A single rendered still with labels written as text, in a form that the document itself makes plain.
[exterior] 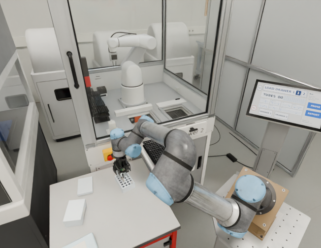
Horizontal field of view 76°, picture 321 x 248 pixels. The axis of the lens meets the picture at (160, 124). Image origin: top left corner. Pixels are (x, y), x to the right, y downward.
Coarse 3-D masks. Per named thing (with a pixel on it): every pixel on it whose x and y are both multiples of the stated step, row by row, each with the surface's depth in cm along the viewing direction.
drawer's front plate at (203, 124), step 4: (192, 124) 158; (196, 124) 159; (200, 124) 160; (204, 124) 162; (180, 128) 154; (184, 128) 155; (188, 128) 157; (200, 128) 163; (204, 128) 165; (188, 132) 159; (200, 132) 165; (204, 132) 167; (192, 136) 163
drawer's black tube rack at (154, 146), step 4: (148, 140) 145; (152, 140) 145; (144, 144) 142; (148, 144) 142; (152, 144) 142; (156, 144) 146; (144, 148) 143; (148, 148) 139; (152, 148) 138; (156, 148) 138; (160, 148) 138; (164, 148) 138; (148, 152) 139; (152, 152) 134; (156, 152) 134; (160, 152) 135; (152, 156) 131; (156, 156) 131; (152, 160) 132
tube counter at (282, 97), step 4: (280, 96) 158; (284, 96) 156; (288, 96) 155; (292, 96) 154; (284, 100) 156; (288, 100) 155; (292, 100) 154; (296, 100) 153; (300, 100) 152; (304, 100) 151; (304, 104) 150
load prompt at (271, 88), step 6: (264, 84) 163; (264, 90) 163; (270, 90) 161; (276, 90) 159; (282, 90) 158; (288, 90) 156; (294, 90) 155; (300, 90) 153; (300, 96) 152; (306, 96) 151
